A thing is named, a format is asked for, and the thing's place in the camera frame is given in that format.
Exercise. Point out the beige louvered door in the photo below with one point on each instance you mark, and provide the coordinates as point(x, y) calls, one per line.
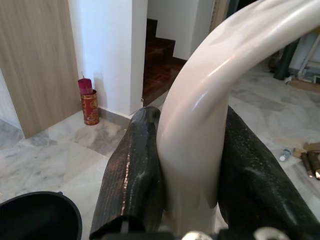
point(220, 12)

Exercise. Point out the flat cardboard sheet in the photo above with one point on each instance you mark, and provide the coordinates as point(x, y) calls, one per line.
point(305, 85)

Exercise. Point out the clear plastic bottle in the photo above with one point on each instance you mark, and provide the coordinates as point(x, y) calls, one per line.
point(285, 154)

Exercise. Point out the dark wooden staircase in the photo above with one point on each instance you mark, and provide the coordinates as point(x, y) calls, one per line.
point(160, 62)

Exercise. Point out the red printed incense can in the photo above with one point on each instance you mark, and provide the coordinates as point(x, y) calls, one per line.
point(90, 110)

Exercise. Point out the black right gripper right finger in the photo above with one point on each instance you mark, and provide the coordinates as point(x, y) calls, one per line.
point(250, 187)

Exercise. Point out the black plastic bucket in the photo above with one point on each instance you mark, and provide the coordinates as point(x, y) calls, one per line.
point(37, 215)

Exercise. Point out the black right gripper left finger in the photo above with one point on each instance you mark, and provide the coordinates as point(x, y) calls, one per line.
point(130, 175)

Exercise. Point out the dark green rolled mat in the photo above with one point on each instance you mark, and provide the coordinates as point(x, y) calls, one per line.
point(287, 60)

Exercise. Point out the brown cardboard scrap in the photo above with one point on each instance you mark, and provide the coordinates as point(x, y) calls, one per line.
point(303, 147)

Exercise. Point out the light wood-grain cabinet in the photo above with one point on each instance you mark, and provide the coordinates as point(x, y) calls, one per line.
point(37, 62)

